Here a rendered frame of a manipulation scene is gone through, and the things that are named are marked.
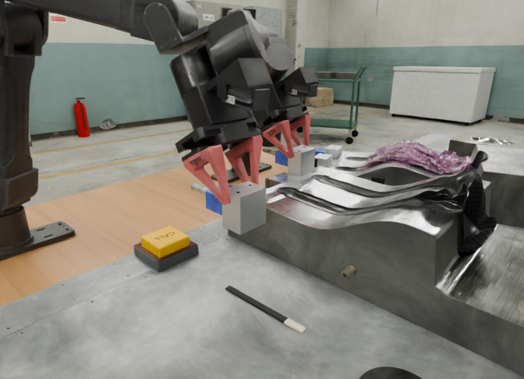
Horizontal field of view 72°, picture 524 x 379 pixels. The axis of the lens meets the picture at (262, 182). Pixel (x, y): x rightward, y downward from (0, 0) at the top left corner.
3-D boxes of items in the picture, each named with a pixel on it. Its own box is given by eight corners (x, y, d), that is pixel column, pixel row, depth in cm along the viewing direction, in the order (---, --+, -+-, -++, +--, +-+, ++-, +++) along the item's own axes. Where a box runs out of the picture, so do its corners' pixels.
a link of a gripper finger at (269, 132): (316, 146, 77) (299, 107, 78) (295, 154, 72) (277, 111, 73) (295, 157, 82) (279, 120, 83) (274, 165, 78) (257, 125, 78)
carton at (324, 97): (302, 105, 866) (303, 88, 853) (319, 103, 906) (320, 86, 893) (317, 108, 836) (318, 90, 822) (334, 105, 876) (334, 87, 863)
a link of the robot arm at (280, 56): (304, 70, 70) (295, 12, 72) (262, 70, 68) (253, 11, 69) (285, 93, 82) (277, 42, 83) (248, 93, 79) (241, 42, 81)
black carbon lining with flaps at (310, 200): (271, 201, 69) (272, 153, 66) (320, 181, 80) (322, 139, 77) (473, 272, 46) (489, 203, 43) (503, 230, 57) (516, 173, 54)
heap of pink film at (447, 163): (353, 172, 89) (356, 141, 87) (367, 155, 104) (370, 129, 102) (473, 189, 78) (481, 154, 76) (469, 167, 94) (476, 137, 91)
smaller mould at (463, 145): (446, 160, 122) (449, 139, 119) (460, 151, 132) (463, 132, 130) (516, 172, 109) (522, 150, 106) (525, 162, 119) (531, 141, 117)
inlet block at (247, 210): (181, 206, 56) (178, 173, 54) (207, 197, 59) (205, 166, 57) (240, 235, 48) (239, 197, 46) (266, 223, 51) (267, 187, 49)
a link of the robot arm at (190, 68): (237, 90, 51) (220, 45, 51) (221, 83, 46) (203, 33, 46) (196, 110, 53) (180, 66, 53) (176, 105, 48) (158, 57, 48)
